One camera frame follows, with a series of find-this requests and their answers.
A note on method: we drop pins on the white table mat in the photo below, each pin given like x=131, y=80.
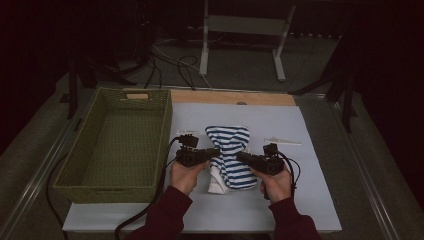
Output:
x=266, y=120

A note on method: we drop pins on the person's right hand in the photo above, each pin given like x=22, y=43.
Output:
x=276, y=186

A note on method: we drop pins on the black metal stand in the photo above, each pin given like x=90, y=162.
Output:
x=348, y=106
x=72, y=93

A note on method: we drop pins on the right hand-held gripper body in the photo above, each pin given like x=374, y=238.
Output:
x=270, y=163

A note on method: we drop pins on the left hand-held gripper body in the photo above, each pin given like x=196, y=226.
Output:
x=190, y=156

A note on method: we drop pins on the white metal frame desk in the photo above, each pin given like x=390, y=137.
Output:
x=246, y=25

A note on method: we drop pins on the person's left hand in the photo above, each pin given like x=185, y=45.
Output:
x=185, y=178

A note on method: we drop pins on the green woven basket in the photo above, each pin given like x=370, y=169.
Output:
x=126, y=150

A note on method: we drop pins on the blue white striped polo shirt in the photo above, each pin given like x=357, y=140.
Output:
x=230, y=140

